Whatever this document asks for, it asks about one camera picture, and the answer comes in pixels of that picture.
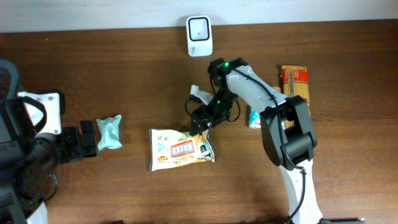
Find white bamboo conditioner tube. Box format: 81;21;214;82
248;108;261;129

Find teal tissue pack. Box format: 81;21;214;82
96;114;123;151

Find yellow snack bag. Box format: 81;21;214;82
149;129;215;172

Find spaghetti pasta package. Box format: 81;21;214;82
281;65;311;114

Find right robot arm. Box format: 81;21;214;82
189;58;324;223

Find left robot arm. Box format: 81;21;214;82
1;90;97;223

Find white barcode scanner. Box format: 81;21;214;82
186;16;213;57

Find dark plastic basket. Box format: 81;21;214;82
1;58;20;100

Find black camera cable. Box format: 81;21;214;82
184;68;308;224

